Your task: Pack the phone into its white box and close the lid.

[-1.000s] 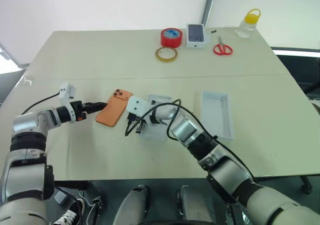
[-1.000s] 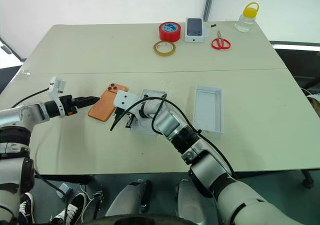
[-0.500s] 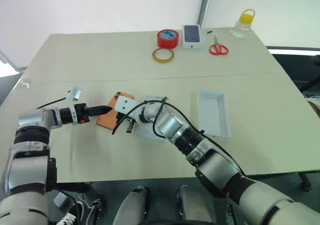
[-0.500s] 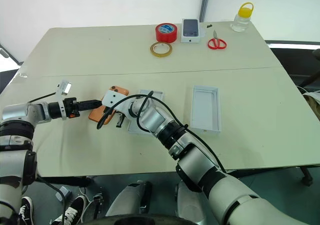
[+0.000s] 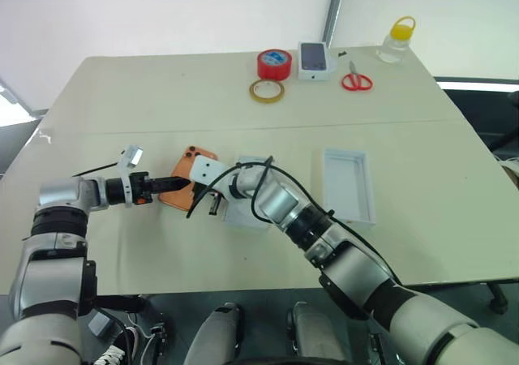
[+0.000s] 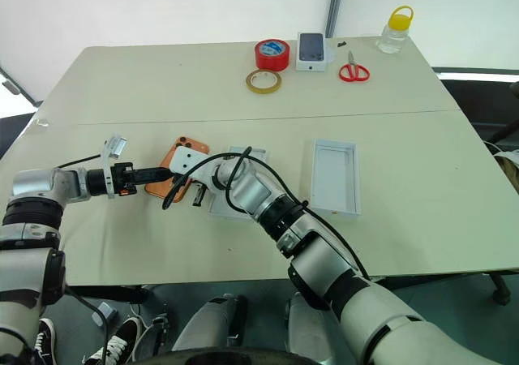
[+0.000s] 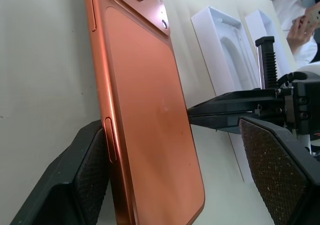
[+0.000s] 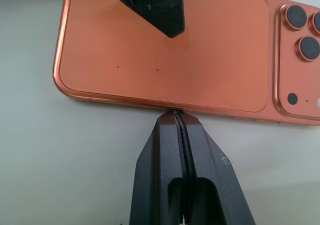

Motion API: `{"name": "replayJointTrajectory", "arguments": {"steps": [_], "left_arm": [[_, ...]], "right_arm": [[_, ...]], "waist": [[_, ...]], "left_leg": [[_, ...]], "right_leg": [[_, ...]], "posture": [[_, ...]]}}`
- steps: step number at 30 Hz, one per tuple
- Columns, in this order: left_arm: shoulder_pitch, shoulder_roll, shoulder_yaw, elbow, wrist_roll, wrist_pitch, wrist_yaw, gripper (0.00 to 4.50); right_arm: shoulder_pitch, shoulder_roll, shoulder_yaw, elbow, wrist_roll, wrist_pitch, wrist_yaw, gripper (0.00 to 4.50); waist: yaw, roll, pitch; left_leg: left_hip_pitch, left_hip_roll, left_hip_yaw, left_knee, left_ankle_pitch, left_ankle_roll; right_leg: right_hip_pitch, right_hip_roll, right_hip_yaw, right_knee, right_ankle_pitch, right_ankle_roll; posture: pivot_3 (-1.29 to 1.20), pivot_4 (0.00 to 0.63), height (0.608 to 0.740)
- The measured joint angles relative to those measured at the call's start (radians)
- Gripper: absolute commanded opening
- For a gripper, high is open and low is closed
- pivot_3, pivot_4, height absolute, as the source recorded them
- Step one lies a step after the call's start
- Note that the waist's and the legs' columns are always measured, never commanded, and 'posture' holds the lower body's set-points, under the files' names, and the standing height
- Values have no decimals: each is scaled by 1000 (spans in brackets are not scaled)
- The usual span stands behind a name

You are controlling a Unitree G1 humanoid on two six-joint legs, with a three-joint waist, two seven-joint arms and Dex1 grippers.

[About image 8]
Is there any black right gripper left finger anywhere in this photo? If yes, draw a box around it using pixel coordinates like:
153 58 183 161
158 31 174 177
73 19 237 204
129 110 189 225

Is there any orange smartphone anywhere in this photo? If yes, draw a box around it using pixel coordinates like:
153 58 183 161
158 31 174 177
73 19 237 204
51 0 320 127

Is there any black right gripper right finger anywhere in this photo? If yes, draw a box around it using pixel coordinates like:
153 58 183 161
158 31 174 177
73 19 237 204
177 111 256 225

